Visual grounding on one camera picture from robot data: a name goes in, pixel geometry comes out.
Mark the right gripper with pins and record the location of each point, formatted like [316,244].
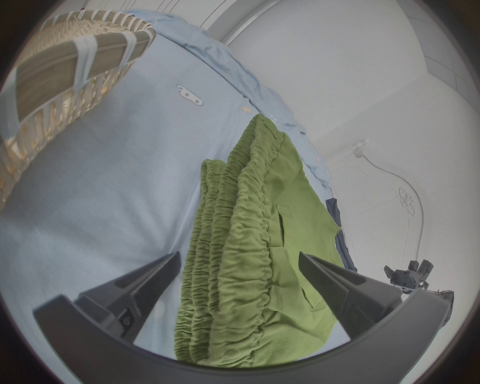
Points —
[408,279]

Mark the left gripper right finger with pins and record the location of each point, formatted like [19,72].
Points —
[348,296]

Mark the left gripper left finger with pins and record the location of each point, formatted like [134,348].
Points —
[127,296]

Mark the green shorts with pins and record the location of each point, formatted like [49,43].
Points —
[255,262]

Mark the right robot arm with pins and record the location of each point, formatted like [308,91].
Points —
[444,300]

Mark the dark blue garment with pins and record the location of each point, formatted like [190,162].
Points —
[337,217]

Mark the bed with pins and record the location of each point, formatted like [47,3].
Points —
[112,206]

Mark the round woven basket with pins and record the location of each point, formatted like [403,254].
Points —
[67,71]

